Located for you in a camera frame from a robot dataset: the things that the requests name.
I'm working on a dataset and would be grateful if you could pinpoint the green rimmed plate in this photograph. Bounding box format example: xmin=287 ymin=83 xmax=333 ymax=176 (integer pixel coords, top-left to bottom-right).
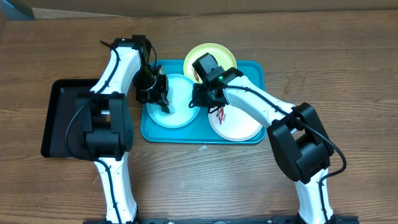
xmin=183 ymin=43 xmax=237 ymax=83

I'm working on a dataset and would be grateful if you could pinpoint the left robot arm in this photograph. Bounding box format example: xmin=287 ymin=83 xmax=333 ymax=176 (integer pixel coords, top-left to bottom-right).
xmin=70 ymin=35 xmax=170 ymax=223

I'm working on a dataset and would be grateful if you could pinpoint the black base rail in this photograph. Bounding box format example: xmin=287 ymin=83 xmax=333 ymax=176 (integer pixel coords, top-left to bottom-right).
xmin=83 ymin=215 xmax=360 ymax=224

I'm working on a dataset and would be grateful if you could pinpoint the green scrubbing sponge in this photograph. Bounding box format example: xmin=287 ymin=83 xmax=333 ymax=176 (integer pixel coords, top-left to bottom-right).
xmin=160 ymin=105 xmax=171 ymax=114

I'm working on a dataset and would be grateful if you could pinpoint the teal plastic tray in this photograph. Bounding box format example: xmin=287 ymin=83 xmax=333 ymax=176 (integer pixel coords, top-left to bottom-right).
xmin=141 ymin=60 xmax=265 ymax=144

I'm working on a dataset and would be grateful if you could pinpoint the white plate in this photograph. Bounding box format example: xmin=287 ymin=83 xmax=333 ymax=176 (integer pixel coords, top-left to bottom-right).
xmin=208 ymin=105 xmax=262 ymax=142

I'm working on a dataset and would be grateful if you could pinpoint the black rectangular tray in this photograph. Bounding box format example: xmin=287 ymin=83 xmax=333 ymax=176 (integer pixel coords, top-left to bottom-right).
xmin=41 ymin=79 xmax=98 ymax=158

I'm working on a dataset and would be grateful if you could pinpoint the small white paper scrap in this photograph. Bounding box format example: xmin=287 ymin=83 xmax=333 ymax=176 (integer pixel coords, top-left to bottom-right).
xmin=199 ymin=146 xmax=208 ymax=152

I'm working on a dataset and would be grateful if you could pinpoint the light blue plate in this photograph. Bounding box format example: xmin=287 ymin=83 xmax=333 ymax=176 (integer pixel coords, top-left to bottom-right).
xmin=146 ymin=74 xmax=200 ymax=128

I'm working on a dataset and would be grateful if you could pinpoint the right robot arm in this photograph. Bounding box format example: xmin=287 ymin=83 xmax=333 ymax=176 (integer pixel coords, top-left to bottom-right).
xmin=190 ymin=53 xmax=334 ymax=223

